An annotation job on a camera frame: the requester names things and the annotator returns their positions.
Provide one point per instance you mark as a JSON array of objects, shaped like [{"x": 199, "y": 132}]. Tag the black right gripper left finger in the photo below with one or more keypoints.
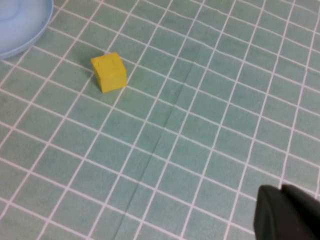
[{"x": 282, "y": 220}]

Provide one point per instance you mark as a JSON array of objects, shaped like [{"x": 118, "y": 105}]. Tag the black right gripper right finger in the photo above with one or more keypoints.
[{"x": 302, "y": 195}]

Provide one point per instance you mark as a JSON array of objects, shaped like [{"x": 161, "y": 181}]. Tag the light blue round plate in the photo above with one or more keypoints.
[{"x": 27, "y": 27}]

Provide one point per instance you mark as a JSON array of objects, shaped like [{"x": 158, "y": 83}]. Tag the green checkered tablecloth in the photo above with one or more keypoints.
[{"x": 200, "y": 125}]

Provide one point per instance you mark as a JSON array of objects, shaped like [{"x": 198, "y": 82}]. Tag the yellow cube block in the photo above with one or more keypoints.
[{"x": 110, "y": 72}]

